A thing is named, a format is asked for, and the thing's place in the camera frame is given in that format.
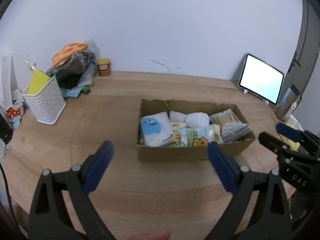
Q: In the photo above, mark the tablet on white stand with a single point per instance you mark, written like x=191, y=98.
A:
x=259, y=78

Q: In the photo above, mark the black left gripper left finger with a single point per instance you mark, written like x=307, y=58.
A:
x=49, y=218

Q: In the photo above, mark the cotton swabs bag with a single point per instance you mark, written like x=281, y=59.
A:
x=231, y=127

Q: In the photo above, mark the black bag in clear plastic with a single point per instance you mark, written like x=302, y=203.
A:
x=79, y=71

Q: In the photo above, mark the green small toy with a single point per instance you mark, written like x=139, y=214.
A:
x=85, y=90

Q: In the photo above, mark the yellow card in basket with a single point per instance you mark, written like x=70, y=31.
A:
x=38, y=81

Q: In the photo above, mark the orange patterned cloth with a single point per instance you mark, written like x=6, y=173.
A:
x=66, y=53

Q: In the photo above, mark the grey metal bottle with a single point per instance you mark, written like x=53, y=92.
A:
x=288, y=103

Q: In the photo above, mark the bicycle capybara tissue pack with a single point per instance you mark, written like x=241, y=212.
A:
x=180, y=138

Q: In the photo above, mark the red polka dot item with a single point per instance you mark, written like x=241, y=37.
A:
x=13, y=112

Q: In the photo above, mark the operator thumb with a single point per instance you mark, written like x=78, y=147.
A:
x=159, y=234

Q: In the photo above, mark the white blue monster wipes pack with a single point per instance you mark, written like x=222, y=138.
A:
x=156, y=130

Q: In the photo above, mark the black charger block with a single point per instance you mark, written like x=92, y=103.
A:
x=6, y=132

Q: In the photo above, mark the white perforated plastic basket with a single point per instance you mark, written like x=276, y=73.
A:
x=48, y=104

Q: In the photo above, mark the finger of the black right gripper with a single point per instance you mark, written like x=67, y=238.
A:
x=308, y=140
x=277, y=147

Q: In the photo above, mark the brown cardboard box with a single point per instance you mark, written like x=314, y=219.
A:
x=197, y=149

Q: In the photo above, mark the grey door with handle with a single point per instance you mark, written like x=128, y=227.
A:
x=307, y=49

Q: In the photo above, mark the red yellow tin can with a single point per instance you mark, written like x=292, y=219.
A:
x=104, y=67

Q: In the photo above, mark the yellow sponge in tray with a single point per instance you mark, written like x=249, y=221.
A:
x=291, y=136

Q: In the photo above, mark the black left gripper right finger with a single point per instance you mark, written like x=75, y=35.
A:
x=258, y=208

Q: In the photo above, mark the white socks in box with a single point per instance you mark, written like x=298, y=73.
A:
x=196, y=119

